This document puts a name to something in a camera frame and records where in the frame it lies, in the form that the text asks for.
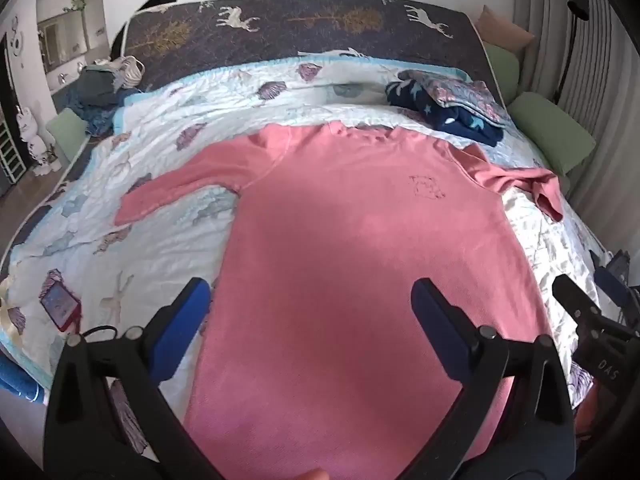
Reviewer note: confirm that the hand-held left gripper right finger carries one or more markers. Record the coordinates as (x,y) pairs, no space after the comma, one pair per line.
(432,310)

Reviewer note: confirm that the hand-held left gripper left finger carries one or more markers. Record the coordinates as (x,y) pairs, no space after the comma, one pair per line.
(192,305)

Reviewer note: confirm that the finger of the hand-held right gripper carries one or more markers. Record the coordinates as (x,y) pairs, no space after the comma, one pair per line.
(617,282)
(575,297)

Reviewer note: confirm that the pink sweater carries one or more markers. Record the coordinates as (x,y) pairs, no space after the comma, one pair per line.
(350,240)

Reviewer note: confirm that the teal clothes pile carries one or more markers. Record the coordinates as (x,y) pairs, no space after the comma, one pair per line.
(95,97)

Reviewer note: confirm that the person's left hand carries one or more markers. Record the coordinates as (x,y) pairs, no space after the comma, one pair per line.
(312,475)

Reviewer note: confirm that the red tablet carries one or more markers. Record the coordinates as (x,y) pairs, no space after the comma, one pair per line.
(60,306)

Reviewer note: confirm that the large green pillow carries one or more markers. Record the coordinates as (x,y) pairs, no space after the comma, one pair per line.
(552,132)

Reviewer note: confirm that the white seashell print quilt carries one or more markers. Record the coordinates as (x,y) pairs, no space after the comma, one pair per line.
(165,125)

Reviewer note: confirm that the blue towel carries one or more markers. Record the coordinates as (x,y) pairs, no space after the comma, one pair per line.
(17,380)

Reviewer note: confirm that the navy star print folded garment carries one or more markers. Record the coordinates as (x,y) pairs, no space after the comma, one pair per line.
(445,107)

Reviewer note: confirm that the pale green cushion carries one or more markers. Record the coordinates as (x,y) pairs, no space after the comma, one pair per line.
(67,130)

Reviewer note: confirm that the floral folded cloth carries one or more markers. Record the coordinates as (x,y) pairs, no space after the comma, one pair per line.
(460,90)

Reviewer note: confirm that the grey curtain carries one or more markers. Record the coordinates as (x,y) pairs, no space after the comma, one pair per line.
(575,60)

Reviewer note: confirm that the white unicorn figurine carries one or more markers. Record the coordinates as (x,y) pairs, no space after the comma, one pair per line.
(32,137)

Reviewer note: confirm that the small green pillow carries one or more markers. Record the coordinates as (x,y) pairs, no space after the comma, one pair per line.
(500,70)

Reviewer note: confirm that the black floor lamp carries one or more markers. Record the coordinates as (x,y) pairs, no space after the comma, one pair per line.
(575,35)

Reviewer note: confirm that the beige pillow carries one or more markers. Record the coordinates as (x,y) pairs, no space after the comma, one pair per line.
(502,32)

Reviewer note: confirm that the dark deer print blanket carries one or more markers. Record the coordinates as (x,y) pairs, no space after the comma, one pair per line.
(310,27)

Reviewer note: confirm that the wall mirror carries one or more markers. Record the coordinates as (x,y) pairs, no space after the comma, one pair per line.
(62,40)

